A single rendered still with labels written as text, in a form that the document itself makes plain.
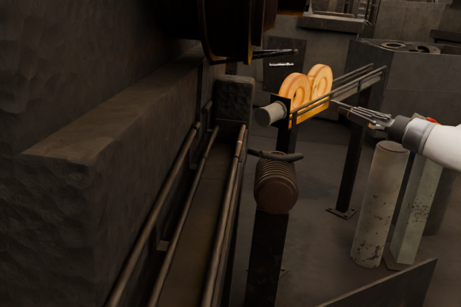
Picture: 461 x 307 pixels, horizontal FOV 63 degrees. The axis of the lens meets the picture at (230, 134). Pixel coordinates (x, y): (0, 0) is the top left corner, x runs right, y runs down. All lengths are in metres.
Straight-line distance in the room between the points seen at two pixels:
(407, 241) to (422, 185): 0.26
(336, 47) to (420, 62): 0.76
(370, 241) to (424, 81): 1.60
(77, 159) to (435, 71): 2.83
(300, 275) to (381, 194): 0.44
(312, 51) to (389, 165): 2.04
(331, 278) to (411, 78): 1.72
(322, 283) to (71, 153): 1.35
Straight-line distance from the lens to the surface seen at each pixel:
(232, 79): 0.97
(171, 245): 0.54
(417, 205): 1.67
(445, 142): 1.07
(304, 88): 1.27
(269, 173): 1.09
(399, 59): 2.84
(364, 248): 1.68
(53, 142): 0.35
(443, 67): 3.04
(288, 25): 3.42
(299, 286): 1.54
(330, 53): 3.38
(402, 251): 1.78
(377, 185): 1.55
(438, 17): 4.61
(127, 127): 0.39
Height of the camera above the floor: 1.00
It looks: 20 degrees down
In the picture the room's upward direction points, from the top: 5 degrees clockwise
